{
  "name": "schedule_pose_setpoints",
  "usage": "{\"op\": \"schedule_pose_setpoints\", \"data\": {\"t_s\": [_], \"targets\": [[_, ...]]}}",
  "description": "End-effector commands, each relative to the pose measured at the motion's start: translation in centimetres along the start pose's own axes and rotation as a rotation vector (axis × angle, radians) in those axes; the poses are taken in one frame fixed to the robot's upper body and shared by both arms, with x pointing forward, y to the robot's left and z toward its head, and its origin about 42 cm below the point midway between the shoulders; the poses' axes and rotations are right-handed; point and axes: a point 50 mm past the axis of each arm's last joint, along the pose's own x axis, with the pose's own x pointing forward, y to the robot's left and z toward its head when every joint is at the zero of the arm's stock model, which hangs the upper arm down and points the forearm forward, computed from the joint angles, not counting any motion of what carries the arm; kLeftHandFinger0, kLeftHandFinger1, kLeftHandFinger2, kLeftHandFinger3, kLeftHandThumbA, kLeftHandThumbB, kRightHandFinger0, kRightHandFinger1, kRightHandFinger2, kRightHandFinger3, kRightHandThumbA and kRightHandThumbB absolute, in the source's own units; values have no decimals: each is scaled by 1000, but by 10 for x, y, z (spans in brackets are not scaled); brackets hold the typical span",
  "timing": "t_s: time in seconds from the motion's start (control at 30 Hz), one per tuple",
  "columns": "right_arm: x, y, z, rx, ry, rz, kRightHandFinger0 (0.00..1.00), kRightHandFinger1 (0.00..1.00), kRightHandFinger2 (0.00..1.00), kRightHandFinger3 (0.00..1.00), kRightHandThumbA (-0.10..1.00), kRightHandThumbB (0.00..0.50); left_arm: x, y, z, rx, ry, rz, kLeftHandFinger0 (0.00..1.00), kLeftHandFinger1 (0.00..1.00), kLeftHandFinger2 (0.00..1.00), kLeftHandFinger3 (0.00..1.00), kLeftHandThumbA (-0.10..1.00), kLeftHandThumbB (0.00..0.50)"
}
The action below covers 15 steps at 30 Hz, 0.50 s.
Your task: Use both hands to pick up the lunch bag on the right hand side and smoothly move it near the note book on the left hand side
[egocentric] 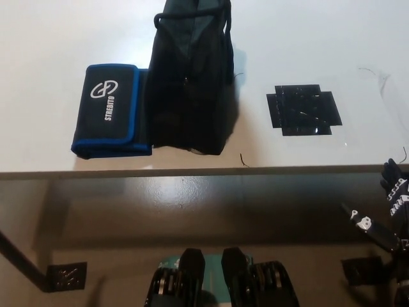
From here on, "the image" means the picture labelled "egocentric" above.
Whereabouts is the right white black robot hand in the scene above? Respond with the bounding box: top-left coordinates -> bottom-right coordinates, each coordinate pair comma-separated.
340,159 -> 409,253

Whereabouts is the black fabric lunch bag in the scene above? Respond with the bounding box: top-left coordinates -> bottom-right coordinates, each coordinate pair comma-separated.
143,0 -> 244,157

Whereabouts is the black tape cross marker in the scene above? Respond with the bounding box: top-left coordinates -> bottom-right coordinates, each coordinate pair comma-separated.
266,83 -> 343,138

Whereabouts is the long thin black thread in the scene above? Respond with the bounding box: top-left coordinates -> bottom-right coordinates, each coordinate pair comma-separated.
357,66 -> 391,97

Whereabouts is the black blue-trimmed Strebito notebook case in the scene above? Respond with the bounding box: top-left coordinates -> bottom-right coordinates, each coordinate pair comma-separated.
70,63 -> 153,159

